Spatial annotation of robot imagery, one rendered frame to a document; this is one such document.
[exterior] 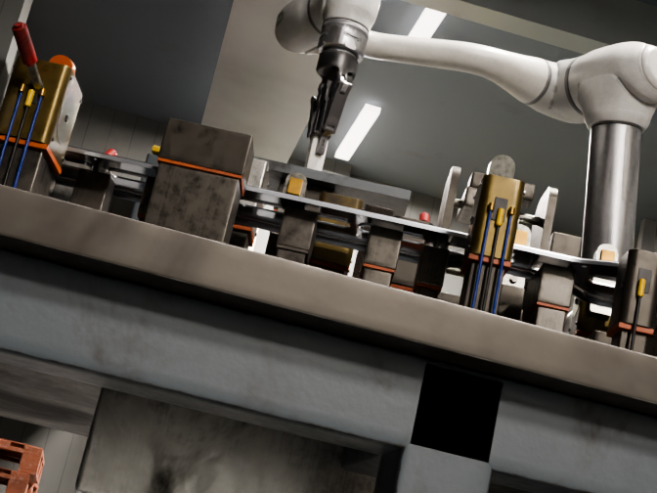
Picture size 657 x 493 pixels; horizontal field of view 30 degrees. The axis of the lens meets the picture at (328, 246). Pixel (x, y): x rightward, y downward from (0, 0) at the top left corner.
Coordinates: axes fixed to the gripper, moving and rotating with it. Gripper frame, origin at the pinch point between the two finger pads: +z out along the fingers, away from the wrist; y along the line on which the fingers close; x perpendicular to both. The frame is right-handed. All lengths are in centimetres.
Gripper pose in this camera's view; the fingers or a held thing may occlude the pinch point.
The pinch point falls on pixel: (316, 156)
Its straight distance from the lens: 225.8
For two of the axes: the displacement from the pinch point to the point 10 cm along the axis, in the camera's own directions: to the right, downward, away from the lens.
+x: 8.7, 3.1, 3.8
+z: -2.1, 9.4, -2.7
